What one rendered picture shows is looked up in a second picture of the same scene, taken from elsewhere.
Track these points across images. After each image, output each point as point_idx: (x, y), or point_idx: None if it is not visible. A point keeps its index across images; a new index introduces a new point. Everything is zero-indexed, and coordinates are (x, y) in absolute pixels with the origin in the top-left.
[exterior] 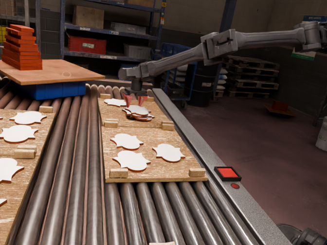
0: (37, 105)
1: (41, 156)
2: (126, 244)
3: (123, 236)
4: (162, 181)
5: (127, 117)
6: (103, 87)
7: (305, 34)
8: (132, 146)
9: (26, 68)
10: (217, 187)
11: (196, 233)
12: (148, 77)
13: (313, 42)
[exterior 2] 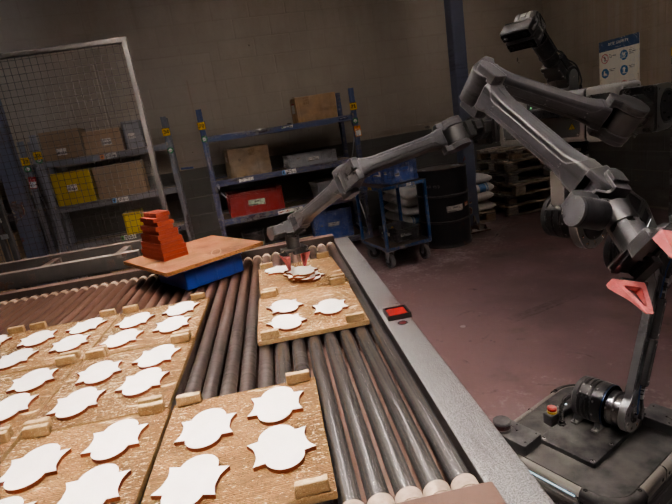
0: (189, 296)
1: (197, 340)
2: None
3: (272, 380)
4: (317, 333)
5: (290, 282)
6: (268, 255)
7: (446, 133)
8: (289, 309)
9: (170, 258)
10: (379, 327)
11: (340, 366)
12: (300, 228)
13: (457, 139)
